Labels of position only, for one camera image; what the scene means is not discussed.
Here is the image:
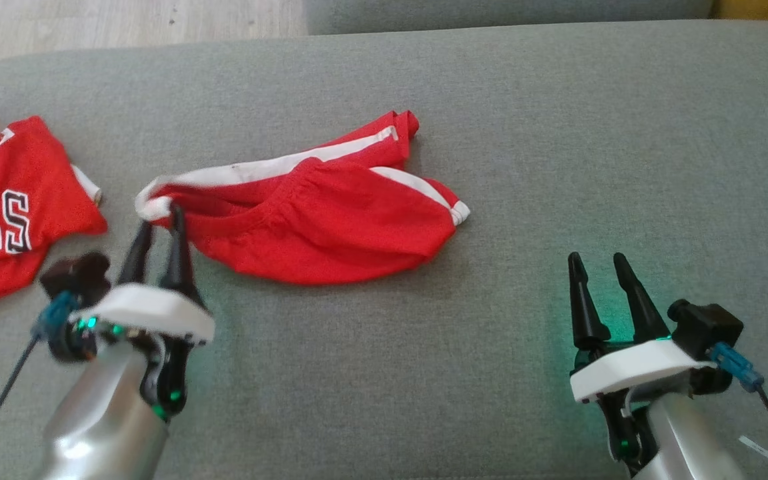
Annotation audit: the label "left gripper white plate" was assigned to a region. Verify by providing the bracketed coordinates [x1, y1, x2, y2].
[71, 203, 215, 361]

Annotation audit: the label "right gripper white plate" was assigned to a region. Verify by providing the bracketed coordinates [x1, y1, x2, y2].
[567, 251, 719, 428]

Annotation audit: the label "red Bulls basketball jersey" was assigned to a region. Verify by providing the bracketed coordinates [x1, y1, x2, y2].
[0, 107, 109, 311]

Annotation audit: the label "red shorts with white stripes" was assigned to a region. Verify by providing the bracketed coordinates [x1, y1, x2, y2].
[134, 110, 471, 287]

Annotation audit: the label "large grey sofa seat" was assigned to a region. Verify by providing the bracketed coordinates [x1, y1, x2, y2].
[0, 20, 768, 480]

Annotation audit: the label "small grey sofa cushion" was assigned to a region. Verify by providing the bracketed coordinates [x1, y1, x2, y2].
[304, 0, 715, 36]

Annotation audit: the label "black cable with blue plug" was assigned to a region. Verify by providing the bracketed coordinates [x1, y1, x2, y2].
[707, 343, 768, 480]
[0, 291, 79, 471]

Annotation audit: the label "white cable tie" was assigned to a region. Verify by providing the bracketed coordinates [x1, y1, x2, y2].
[738, 436, 768, 463]

